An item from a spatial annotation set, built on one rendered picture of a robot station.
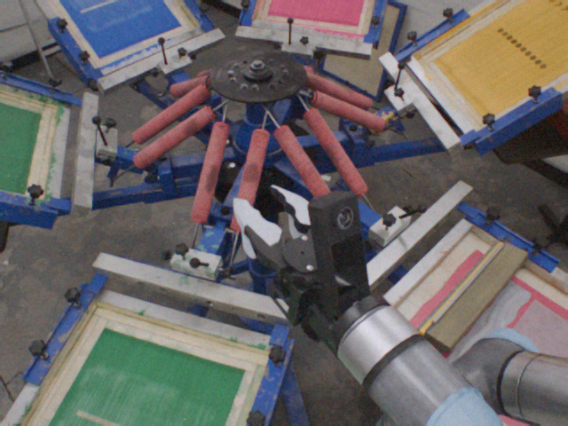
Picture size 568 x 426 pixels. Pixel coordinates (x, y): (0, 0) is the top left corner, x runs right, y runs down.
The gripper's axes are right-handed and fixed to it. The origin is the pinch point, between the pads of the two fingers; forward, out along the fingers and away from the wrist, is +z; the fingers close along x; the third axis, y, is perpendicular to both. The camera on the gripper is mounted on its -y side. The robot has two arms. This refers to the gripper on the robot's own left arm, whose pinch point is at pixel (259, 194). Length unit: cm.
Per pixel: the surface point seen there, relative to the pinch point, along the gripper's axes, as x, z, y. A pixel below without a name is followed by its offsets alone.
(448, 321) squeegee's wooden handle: 54, -9, 55
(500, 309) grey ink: 77, -12, 61
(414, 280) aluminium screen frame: 61, 8, 60
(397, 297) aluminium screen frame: 53, 7, 61
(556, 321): 87, -24, 60
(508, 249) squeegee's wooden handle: 85, -2, 50
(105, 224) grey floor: 17, 176, 164
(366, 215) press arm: 61, 31, 55
